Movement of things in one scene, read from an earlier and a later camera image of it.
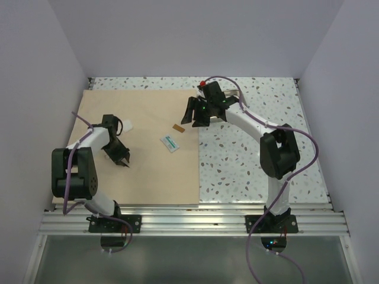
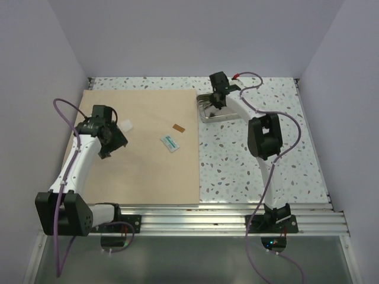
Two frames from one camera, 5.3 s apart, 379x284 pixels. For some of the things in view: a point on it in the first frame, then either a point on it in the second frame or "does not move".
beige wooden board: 163,166 does not move
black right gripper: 188,117 → 212,100
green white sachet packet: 169,143 does not move
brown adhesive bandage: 177,128 does not move
